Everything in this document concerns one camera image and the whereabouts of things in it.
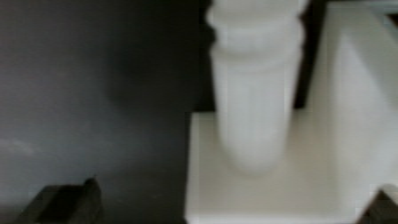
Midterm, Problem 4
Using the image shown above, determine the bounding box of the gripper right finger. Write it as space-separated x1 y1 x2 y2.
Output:
356 191 398 224

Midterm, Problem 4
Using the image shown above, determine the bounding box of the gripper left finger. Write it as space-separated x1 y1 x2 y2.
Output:
10 178 104 224

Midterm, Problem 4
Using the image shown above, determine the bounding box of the white chair seat part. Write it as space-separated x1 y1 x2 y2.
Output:
184 0 398 224

